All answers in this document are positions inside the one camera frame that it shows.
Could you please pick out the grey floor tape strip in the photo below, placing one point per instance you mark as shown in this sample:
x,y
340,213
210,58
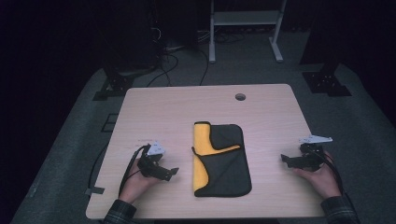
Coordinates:
x,y
95,190

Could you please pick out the person's left hand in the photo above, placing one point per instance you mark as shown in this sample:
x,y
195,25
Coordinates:
x,y
135,183

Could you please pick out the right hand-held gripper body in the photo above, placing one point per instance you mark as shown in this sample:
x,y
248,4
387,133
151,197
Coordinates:
x,y
311,155

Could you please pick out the white metal stand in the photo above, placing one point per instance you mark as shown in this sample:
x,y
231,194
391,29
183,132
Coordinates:
x,y
244,18

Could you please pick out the black and yellow cloth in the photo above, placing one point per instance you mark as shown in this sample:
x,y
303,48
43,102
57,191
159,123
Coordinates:
x,y
224,161

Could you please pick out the black stand base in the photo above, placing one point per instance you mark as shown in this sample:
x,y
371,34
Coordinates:
x,y
116,84
325,82

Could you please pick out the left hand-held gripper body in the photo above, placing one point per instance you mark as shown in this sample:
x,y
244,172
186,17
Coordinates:
x,y
151,163

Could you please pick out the person's right hand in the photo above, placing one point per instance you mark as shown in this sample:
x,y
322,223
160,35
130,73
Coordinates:
x,y
322,182

